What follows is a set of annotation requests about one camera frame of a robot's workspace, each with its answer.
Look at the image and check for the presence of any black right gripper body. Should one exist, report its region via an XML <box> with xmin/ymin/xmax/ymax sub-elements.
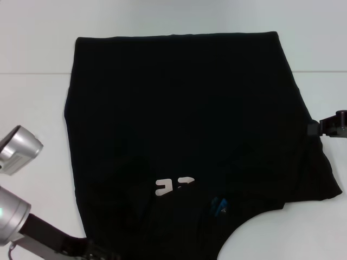
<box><xmin>319</xmin><ymin>109</ymin><xmax>347</xmax><ymax>139</ymax></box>

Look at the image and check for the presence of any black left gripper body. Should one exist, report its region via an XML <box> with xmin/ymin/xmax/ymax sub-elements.
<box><xmin>22</xmin><ymin>213</ymin><xmax>91</xmax><ymax>260</ymax></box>

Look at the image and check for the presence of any black shirt with FREE print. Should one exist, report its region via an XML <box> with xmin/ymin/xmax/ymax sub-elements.
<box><xmin>63</xmin><ymin>31</ymin><xmax>343</xmax><ymax>260</ymax></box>

